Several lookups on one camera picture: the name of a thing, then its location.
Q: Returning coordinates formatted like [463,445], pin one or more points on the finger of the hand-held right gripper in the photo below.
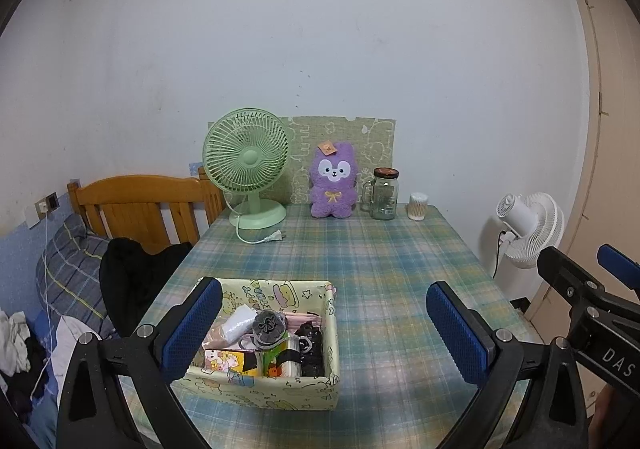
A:
[565,276]
[622,266]

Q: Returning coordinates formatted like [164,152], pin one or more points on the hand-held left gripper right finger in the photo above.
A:
[457,334]

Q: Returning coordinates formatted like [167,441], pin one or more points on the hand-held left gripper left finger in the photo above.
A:
[192,326]

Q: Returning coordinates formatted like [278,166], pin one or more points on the grey socks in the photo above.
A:
[267,326]

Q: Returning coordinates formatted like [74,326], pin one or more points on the green snack packet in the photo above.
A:
[274,364]

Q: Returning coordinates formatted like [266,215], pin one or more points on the yellow cartoon storage box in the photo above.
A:
[280,391]

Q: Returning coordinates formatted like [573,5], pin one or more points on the person's right forearm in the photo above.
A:
[602,409]

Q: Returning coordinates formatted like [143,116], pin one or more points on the white standing fan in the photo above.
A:
[542,219]

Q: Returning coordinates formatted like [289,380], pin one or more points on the black jacket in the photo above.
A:
[135,279]

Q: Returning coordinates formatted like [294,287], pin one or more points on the white garment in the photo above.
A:
[67,349]

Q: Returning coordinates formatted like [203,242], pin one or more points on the cotton swab container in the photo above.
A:
[418,209]

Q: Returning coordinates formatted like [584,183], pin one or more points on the grey plaid pillow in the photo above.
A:
[70,269]

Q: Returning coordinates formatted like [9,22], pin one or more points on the wooden bed headboard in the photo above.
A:
[140,201]

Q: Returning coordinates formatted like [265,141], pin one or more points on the beige door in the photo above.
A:
[620,129]

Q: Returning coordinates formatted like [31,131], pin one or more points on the glass jar mug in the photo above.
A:
[384,196]

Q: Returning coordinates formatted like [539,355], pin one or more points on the dark garment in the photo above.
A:
[32,354]

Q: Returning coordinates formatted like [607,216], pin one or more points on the white clothes pile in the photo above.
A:
[15,336]

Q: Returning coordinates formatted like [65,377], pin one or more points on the green desk fan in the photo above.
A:
[245,156]

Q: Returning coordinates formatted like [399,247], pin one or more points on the purple plush toy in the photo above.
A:
[330,199]

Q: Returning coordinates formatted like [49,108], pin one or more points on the green patterned board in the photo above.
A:
[375,139]

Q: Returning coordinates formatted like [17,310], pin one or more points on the small blue wall sticker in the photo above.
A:
[196,170]

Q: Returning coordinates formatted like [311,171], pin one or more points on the wall power socket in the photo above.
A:
[42,205]

